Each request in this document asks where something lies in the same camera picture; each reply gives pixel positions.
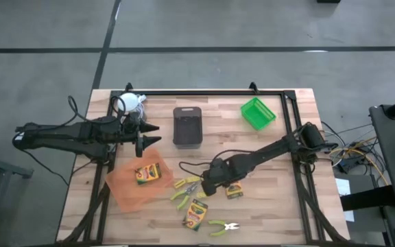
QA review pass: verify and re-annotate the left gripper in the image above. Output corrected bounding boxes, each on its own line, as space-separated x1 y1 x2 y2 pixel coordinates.
121 119 163 158

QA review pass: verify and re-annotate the yellow green Crayola crayon box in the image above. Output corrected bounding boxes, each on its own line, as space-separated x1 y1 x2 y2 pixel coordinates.
134 162 163 185
225 180 244 200
182 198 209 232

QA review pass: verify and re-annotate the gray plastic storage bin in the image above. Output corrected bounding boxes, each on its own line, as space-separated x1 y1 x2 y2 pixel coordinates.
172 106 204 150

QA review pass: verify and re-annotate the white dome lamp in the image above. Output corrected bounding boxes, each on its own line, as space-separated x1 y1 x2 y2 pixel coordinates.
117 91 149 119

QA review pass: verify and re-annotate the translucent orange plastic tray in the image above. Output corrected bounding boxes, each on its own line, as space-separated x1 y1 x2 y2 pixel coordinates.
105 147 175 213

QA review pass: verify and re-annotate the green plastic mesh basket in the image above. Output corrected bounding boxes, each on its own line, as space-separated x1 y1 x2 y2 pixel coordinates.
240 97 277 132

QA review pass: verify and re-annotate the white paper sheet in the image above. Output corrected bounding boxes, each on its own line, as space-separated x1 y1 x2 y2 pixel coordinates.
335 177 356 223

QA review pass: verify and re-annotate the black power adapter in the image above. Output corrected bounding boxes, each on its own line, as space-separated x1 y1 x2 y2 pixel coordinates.
337 156 365 174

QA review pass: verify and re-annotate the black table leg bar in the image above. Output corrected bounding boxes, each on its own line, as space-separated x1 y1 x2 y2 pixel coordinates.
340 185 395 212

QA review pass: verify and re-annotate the dark gray side table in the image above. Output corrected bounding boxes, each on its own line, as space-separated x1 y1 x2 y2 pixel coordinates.
368 102 395 213

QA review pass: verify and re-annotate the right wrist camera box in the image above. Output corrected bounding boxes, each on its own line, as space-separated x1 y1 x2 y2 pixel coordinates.
210 157 226 172

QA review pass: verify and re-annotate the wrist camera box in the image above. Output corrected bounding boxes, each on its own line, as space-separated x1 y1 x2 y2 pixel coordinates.
124 112 143 127
210 157 226 172

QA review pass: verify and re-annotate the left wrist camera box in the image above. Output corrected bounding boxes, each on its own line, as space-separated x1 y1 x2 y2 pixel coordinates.
124 112 143 127

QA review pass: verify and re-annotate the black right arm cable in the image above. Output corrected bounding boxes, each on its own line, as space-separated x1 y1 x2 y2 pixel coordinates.
178 149 239 178

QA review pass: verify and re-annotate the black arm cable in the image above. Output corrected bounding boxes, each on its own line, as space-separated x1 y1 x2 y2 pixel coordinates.
67 95 127 125
178 149 239 178

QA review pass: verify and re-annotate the black metal table frame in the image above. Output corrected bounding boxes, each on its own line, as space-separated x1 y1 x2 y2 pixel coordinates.
56 88 350 246

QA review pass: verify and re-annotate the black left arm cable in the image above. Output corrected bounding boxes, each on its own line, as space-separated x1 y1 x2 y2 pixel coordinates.
67 95 127 125

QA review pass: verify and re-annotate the yellow cable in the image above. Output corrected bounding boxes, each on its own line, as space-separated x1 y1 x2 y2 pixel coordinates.
329 136 390 186

